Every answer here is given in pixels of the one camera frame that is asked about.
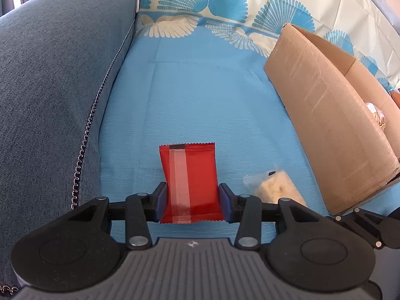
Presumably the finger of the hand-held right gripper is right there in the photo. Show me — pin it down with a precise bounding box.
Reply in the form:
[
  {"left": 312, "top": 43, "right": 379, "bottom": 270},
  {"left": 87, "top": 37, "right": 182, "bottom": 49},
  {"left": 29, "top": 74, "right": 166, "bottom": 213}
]
[{"left": 325, "top": 207, "right": 400, "bottom": 251}]

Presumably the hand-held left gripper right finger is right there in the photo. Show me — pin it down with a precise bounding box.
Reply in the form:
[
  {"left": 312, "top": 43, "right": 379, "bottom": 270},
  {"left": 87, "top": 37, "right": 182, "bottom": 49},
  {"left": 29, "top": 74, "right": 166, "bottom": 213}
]
[{"left": 218, "top": 183, "right": 322, "bottom": 251}]

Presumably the red snack packet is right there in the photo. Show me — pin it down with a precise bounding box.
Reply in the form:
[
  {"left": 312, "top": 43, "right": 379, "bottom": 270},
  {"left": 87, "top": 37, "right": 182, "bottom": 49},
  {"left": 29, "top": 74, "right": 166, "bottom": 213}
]
[{"left": 159, "top": 142, "right": 224, "bottom": 225}]

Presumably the blue fabric sofa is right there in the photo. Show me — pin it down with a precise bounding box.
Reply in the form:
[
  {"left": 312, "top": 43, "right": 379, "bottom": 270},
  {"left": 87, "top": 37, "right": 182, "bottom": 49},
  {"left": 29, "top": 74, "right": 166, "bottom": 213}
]
[{"left": 0, "top": 0, "right": 143, "bottom": 291}]

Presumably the cardboard box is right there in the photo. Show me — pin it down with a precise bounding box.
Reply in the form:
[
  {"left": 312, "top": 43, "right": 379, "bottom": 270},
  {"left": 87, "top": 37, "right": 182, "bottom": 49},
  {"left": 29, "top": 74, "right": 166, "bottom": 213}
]
[{"left": 264, "top": 23, "right": 400, "bottom": 216}]

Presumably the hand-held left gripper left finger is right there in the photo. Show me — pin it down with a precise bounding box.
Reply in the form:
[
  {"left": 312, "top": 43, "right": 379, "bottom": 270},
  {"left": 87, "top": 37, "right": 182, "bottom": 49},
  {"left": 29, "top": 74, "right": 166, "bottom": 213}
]
[{"left": 67, "top": 181, "right": 168, "bottom": 251}]

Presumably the blue fan-print sofa cover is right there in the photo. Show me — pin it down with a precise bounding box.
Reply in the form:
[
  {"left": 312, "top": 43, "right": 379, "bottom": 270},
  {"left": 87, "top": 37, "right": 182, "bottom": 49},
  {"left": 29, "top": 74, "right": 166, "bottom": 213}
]
[{"left": 98, "top": 0, "right": 400, "bottom": 247}]

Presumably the pale rice bar packet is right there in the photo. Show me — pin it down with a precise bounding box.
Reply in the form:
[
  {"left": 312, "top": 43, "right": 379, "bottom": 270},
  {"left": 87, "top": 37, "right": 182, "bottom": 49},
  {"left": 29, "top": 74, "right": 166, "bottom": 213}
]
[{"left": 243, "top": 169, "right": 308, "bottom": 207}]

